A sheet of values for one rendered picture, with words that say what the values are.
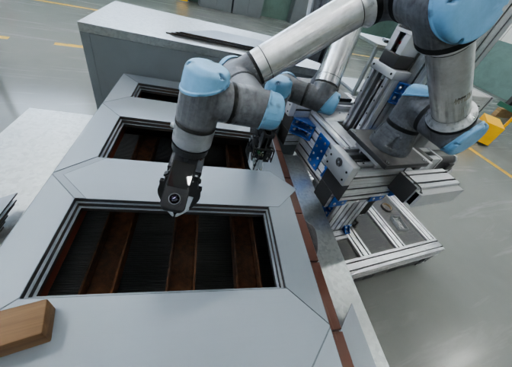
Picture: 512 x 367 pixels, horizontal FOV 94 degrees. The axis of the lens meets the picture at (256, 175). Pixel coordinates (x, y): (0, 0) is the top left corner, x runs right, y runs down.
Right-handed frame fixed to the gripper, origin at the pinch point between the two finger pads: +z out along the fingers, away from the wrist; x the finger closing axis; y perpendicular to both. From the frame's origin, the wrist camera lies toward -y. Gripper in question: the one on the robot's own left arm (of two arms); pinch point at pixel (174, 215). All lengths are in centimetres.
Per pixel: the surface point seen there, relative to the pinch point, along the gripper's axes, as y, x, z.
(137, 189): 15.8, 12.6, 11.1
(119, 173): 21.9, 19.9, 11.8
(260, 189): 22.5, -26.0, 5.7
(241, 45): 114, -12, -18
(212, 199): 15.6, -9.7, 8.2
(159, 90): 88, 24, 12
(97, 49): 98, 56, 5
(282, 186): 25.4, -34.2, 4.5
